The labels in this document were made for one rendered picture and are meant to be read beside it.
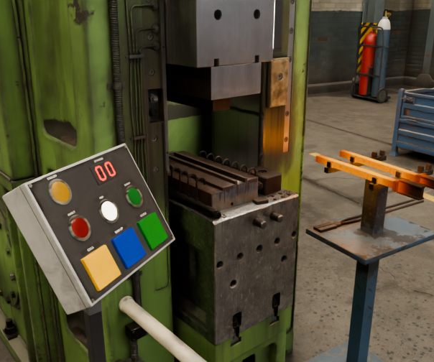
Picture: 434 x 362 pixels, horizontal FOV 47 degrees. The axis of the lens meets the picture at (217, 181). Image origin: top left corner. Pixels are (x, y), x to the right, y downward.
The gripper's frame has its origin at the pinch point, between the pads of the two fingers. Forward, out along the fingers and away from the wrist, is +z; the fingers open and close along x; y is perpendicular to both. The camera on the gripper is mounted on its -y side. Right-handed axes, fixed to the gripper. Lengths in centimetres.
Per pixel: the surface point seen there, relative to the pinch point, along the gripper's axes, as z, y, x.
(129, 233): 11, -5, -103
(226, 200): 36, 4, -61
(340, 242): 27.2, 26.4, -17.7
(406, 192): 6.7, 1.4, -11.9
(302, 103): 58, -19, -12
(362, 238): 25.2, 26.4, -8.5
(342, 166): 33.2, -0.3, -13.7
